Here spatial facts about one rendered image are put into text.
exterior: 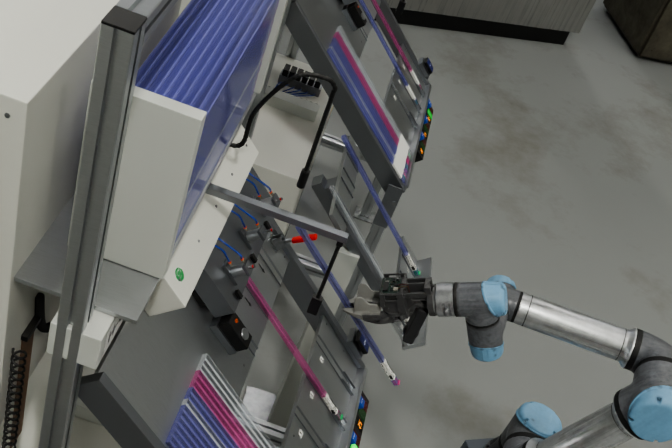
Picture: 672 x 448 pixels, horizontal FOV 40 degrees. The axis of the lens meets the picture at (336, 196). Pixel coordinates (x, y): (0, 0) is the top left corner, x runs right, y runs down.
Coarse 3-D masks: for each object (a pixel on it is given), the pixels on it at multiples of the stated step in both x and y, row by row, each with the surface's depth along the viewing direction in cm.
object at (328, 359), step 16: (320, 320) 222; (320, 336) 219; (336, 336) 227; (320, 352) 217; (336, 352) 224; (320, 368) 215; (336, 368) 222; (352, 368) 230; (304, 384) 206; (336, 384) 220; (352, 384) 226; (304, 400) 205; (320, 400) 211; (336, 400) 218; (304, 416) 202; (320, 416) 209; (288, 432) 195; (304, 432) 201; (320, 432) 207; (336, 432) 214
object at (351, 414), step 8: (360, 368) 232; (360, 376) 229; (360, 384) 227; (352, 392) 226; (360, 392) 225; (352, 400) 224; (352, 408) 221; (352, 416) 219; (344, 424) 218; (352, 424) 217; (344, 432) 216; (352, 432) 216; (344, 440) 214
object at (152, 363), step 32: (160, 320) 166; (192, 320) 175; (256, 320) 195; (128, 352) 156; (160, 352) 164; (192, 352) 172; (224, 352) 181; (128, 384) 154; (160, 384) 161; (160, 416) 159
